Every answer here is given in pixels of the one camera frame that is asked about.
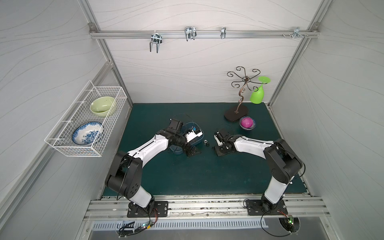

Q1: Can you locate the blue plastic storage box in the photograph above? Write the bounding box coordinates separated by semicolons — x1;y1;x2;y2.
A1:
169;122;204;155

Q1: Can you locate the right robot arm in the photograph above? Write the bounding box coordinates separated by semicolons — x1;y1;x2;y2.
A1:
214;129;305;213

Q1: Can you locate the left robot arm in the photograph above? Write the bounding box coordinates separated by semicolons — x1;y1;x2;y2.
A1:
105;119;204;209

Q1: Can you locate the green table mat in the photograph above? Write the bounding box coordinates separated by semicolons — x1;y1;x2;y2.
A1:
119;103;280;195

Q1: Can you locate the purple ball in bowl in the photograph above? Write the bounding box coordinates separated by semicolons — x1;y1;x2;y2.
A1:
239;116;256;131

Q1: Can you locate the dark metal jewelry stand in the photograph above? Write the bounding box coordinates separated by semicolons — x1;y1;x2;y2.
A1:
224;66;263;123

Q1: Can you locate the green plastic goblet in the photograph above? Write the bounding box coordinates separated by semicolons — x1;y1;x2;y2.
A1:
250;76;271;104

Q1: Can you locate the green ceramic bowl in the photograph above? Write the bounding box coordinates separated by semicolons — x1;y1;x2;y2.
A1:
90;96;116;118

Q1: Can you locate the blue white patterned bowl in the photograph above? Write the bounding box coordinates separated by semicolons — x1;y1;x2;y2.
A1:
72;122;104;146

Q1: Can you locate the metal double hook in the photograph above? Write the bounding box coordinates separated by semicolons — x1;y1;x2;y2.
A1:
150;33;163;53

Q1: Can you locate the small metal hook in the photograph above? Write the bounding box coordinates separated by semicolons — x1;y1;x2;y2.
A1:
221;27;227;39

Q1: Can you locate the metal hook centre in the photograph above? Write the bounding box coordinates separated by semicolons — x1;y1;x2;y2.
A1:
184;27;197;42

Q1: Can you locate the metal hook right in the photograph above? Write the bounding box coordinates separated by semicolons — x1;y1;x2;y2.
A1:
282;27;309;39

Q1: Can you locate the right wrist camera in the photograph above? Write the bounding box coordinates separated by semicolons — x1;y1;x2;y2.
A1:
214;132;223;147

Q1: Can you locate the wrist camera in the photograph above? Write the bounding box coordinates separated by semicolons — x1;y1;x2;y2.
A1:
214;132;223;147
185;127;203;143

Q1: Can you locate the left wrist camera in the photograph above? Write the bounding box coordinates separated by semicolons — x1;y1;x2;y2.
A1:
185;127;203;143

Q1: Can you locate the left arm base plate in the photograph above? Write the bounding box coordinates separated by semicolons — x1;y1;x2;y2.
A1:
127;201;169;218

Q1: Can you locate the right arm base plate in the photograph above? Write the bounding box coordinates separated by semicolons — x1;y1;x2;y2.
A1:
243;199;288;217

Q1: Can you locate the aluminium front rail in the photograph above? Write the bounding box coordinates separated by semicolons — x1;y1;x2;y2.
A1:
84;194;331;221

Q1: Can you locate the aluminium rail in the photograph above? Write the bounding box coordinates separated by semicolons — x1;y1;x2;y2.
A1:
90;30;320;40
84;194;331;221

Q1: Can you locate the white wire basket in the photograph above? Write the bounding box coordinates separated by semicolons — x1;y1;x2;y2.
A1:
45;81;127;157

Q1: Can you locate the aluminium top rail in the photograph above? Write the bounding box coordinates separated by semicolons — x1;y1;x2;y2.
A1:
90;30;320;40

